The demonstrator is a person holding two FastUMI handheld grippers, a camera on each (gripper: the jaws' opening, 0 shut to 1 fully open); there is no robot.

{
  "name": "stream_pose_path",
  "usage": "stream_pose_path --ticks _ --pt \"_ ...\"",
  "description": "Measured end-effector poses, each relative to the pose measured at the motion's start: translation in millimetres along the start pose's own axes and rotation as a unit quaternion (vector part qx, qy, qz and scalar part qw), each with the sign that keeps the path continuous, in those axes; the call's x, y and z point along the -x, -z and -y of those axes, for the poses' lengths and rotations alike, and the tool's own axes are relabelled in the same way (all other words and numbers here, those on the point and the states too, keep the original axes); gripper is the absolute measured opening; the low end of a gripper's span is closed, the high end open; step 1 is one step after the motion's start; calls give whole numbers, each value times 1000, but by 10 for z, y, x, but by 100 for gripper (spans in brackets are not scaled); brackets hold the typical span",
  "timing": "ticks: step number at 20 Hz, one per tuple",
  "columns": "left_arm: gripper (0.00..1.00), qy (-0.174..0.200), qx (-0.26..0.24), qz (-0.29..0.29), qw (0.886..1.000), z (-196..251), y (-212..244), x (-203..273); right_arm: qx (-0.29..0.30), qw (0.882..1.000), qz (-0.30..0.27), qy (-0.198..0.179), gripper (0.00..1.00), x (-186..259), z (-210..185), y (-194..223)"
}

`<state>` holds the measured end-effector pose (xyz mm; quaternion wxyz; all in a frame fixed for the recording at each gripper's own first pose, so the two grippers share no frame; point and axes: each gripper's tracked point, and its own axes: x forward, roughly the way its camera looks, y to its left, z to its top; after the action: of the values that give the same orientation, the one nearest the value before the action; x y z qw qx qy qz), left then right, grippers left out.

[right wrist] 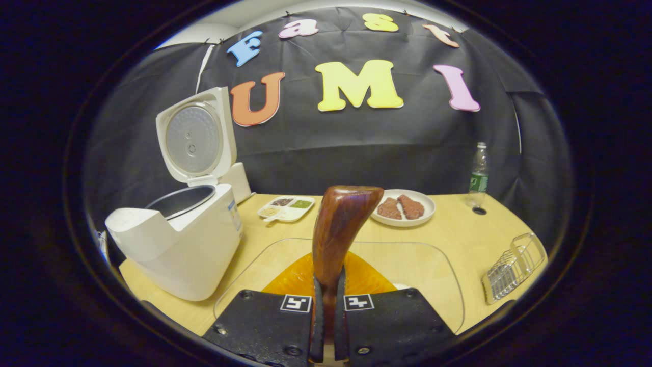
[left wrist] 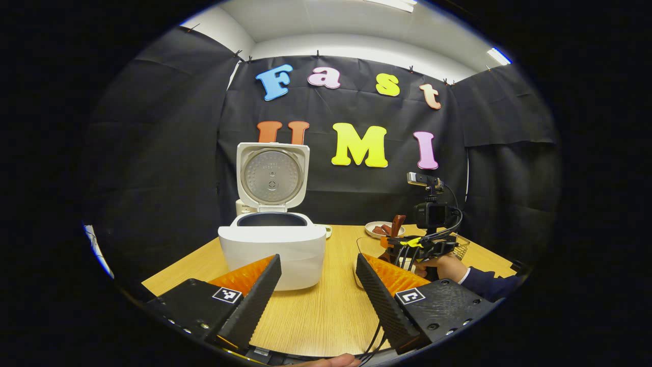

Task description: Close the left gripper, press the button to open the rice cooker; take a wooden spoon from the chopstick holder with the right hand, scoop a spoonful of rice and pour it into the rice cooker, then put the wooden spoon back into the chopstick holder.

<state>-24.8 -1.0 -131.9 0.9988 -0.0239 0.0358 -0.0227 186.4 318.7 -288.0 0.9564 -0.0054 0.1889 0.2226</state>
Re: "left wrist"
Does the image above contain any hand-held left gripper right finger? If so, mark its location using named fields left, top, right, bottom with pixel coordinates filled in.
left=355, top=253, right=498, bottom=356

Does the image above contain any black backdrop cloth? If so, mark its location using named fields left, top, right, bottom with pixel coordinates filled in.
left=81, top=27, right=561, bottom=286

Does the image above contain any white round plate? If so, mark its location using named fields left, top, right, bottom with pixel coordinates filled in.
left=365, top=221, right=406, bottom=240

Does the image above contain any white rice cooker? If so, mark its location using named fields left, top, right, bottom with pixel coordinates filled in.
left=218, top=142, right=327, bottom=291

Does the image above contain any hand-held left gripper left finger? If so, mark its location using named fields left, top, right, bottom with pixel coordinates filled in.
left=147, top=254, right=282, bottom=353

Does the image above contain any large ceiling light panel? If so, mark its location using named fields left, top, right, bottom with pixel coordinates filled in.
left=364, top=0, right=418, bottom=13

